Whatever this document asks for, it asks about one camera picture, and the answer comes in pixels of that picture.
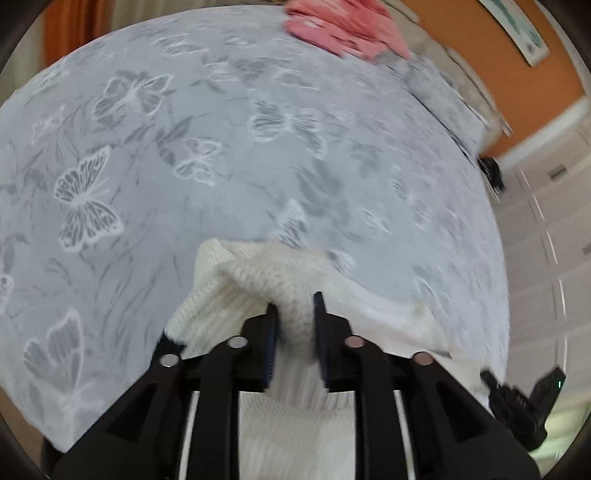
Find small black object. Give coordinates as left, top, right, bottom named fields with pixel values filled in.
left=478, top=157, right=507, bottom=197

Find grey speckled pillow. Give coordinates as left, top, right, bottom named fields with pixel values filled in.
left=379, top=50, right=514, bottom=155

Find pink clothes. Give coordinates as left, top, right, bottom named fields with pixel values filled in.
left=284, top=0, right=413, bottom=62

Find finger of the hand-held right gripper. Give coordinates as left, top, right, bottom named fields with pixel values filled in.
left=480, top=370, right=514, bottom=400

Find orange curtain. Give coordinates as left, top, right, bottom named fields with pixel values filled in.
left=41, top=0, right=116, bottom=70

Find white panelled wardrobe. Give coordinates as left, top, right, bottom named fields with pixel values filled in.
left=480, top=129, right=591, bottom=462

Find grey butterfly print blanket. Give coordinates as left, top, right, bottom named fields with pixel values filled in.
left=0, top=7, right=511, bottom=454

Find white knit sweater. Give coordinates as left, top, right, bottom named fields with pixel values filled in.
left=164, top=237, right=491, bottom=480

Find framed wall picture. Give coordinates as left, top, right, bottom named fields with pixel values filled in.
left=478, top=0, right=548, bottom=64

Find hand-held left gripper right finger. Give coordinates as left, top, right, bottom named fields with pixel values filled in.
left=313, top=291, right=540, bottom=480

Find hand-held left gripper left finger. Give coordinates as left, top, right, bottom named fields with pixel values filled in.
left=53, top=304, right=280, bottom=480

